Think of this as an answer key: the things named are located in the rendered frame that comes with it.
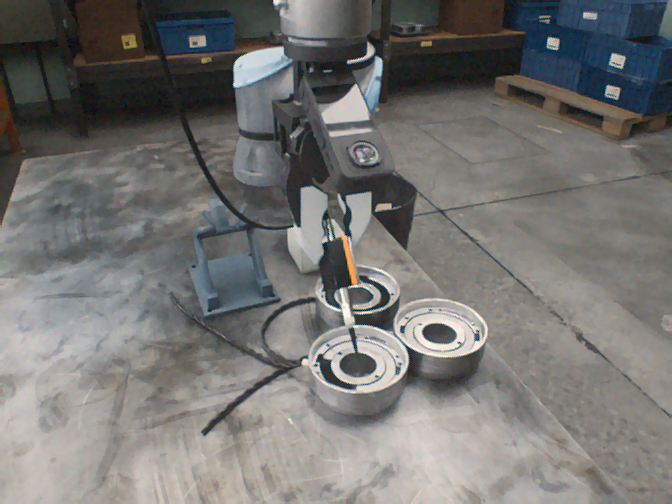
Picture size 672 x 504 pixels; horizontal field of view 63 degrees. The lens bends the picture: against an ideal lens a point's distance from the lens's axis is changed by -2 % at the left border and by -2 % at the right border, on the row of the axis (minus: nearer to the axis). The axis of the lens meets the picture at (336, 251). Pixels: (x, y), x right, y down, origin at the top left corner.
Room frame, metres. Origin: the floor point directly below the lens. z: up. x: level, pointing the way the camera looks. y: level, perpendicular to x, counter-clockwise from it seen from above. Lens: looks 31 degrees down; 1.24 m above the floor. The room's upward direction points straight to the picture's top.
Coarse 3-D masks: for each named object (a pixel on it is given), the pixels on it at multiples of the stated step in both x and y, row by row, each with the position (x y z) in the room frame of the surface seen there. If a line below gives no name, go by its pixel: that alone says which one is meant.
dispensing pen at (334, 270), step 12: (324, 216) 0.49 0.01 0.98; (324, 228) 0.49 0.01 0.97; (336, 240) 0.46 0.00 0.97; (324, 252) 0.46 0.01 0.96; (336, 252) 0.46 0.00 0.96; (324, 264) 0.46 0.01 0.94; (336, 264) 0.45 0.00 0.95; (324, 276) 0.47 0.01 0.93; (336, 276) 0.44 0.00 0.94; (348, 276) 0.45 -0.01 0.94; (324, 288) 0.46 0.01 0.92; (336, 288) 0.44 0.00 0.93; (348, 288) 0.45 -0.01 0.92; (348, 300) 0.44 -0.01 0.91; (348, 312) 0.44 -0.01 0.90; (348, 324) 0.43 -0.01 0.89
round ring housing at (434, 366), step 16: (416, 304) 0.54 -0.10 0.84; (432, 304) 0.54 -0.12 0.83; (448, 304) 0.54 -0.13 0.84; (464, 304) 0.53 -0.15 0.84; (400, 320) 0.52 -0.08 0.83; (432, 320) 0.52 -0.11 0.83; (448, 320) 0.52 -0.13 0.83; (464, 320) 0.52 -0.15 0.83; (480, 320) 0.51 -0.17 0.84; (400, 336) 0.48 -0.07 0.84; (416, 336) 0.49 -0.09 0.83; (432, 336) 0.52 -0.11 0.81; (448, 336) 0.51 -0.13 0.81; (464, 336) 0.49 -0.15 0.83; (480, 336) 0.49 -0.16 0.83; (416, 352) 0.45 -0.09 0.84; (480, 352) 0.46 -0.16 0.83; (416, 368) 0.46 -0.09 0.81; (432, 368) 0.45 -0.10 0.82; (448, 368) 0.44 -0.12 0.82; (464, 368) 0.45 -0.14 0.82
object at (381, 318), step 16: (368, 272) 0.62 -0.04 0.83; (384, 272) 0.60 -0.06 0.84; (320, 288) 0.58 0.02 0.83; (352, 288) 0.59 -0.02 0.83; (368, 288) 0.59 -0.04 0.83; (320, 304) 0.54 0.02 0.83; (368, 304) 0.55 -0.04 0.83; (336, 320) 0.53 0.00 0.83; (368, 320) 0.52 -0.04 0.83; (384, 320) 0.53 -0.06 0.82
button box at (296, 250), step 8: (336, 224) 0.73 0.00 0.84; (288, 232) 0.72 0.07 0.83; (336, 232) 0.70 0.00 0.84; (288, 240) 0.72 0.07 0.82; (296, 240) 0.68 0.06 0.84; (296, 248) 0.68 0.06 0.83; (296, 256) 0.69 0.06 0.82; (304, 256) 0.66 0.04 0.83; (296, 264) 0.68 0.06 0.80; (304, 264) 0.66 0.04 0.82; (312, 264) 0.67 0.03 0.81; (304, 272) 0.66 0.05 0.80
